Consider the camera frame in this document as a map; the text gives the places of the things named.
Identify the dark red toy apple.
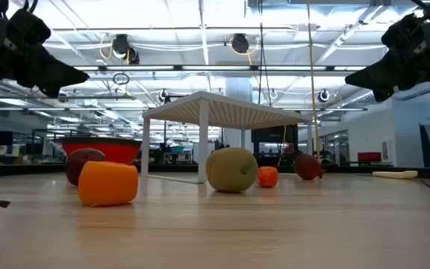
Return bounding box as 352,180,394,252
65,147,107,187

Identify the red collapsible colander bowl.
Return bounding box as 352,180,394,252
58,136,143,166

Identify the dark red toy pomegranate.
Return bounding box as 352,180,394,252
293,154,326,182

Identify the small orange toy fruit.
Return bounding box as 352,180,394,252
256,166,279,188

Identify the brown-green toy kiwi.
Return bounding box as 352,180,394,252
205,146,259,194

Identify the red box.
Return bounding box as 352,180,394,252
356,151,383,162

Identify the white perforated riser shelf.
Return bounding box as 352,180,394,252
141,90,314,184

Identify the black workstation frame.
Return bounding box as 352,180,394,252
31,129,75,155

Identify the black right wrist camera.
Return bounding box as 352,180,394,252
381,13,427,49

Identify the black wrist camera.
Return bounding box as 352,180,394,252
6,9,52,46
381,13,427,49

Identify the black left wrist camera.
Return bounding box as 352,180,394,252
6,9,52,46

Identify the black coiled ceiling cable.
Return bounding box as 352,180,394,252
112,72,131,86

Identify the yellow hanging cable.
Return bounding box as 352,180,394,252
305,0,321,162

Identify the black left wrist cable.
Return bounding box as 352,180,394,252
22,0,40,13

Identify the black aluminium table frame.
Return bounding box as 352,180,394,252
0,162,430,180

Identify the knife with cream handle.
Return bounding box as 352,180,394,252
364,170,419,180

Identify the black wall screen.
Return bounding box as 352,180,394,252
251,125,299,143

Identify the black hanging cable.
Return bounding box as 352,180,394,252
256,0,272,108

